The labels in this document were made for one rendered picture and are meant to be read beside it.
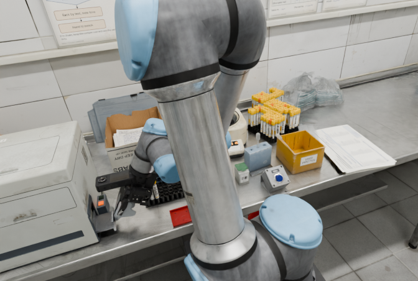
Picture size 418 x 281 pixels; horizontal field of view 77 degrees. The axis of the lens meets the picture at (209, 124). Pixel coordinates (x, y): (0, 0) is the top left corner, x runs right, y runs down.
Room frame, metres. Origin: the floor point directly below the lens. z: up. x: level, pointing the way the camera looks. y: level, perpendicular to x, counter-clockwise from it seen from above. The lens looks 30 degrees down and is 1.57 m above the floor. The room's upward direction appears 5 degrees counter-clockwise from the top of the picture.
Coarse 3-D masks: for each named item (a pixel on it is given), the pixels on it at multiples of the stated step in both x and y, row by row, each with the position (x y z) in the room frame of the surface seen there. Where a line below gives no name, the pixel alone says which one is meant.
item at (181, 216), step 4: (176, 208) 0.63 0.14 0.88; (180, 208) 0.63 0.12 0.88; (184, 208) 0.63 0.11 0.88; (172, 212) 0.62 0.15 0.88; (176, 212) 0.62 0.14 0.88; (180, 212) 0.62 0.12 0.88; (184, 212) 0.62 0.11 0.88; (188, 212) 0.62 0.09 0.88; (172, 216) 0.60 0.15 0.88; (176, 216) 0.60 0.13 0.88; (180, 216) 0.60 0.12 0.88; (184, 216) 0.60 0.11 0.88; (188, 216) 0.60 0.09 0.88; (172, 220) 0.58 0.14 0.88; (176, 220) 0.59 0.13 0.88; (180, 220) 0.59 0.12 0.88; (184, 220) 0.58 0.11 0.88; (188, 220) 0.58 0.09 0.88; (176, 224) 0.57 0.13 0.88; (180, 224) 0.57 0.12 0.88
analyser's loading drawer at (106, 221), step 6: (96, 216) 0.59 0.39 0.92; (102, 216) 0.59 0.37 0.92; (108, 216) 0.59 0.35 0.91; (96, 222) 0.57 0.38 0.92; (102, 222) 0.57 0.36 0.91; (108, 222) 0.57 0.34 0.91; (114, 222) 0.57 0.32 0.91; (96, 228) 0.55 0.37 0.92; (102, 228) 0.55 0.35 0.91; (108, 228) 0.55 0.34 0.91; (114, 228) 0.55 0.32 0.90
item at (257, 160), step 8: (256, 144) 0.84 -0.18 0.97; (264, 144) 0.83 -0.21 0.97; (248, 152) 0.79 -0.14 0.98; (256, 152) 0.79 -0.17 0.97; (264, 152) 0.81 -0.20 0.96; (248, 160) 0.79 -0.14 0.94; (256, 160) 0.79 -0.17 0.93; (264, 160) 0.81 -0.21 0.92; (248, 168) 0.79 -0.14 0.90; (256, 168) 0.79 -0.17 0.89; (264, 168) 0.80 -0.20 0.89
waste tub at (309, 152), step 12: (300, 132) 0.91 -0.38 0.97; (288, 144) 0.89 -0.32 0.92; (300, 144) 0.91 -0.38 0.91; (312, 144) 0.85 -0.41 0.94; (276, 156) 0.88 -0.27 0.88; (288, 156) 0.79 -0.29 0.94; (300, 156) 0.76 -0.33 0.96; (312, 156) 0.77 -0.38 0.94; (288, 168) 0.79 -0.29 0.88; (300, 168) 0.76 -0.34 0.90; (312, 168) 0.78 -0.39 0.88
